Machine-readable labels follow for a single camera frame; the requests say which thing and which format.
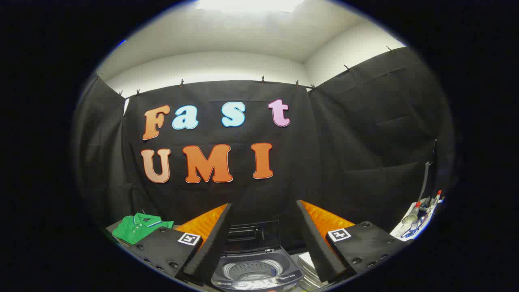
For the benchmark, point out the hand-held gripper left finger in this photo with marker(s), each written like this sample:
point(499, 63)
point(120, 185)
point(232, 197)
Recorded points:
point(213, 243)

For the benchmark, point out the black backdrop cloth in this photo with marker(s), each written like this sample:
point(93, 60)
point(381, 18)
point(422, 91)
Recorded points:
point(324, 162)

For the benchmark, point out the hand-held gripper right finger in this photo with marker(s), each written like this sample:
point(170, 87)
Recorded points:
point(314, 243)

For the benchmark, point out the grey washing machine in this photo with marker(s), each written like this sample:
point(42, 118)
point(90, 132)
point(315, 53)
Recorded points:
point(259, 280)

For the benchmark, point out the green polo shirt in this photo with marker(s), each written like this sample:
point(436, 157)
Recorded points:
point(138, 231)

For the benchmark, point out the silver ribbed metal object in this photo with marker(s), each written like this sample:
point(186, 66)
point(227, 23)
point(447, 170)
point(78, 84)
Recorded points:
point(310, 273)

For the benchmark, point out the clear bottle red cap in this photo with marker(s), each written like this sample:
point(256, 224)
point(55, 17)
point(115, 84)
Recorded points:
point(436, 198)
point(410, 215)

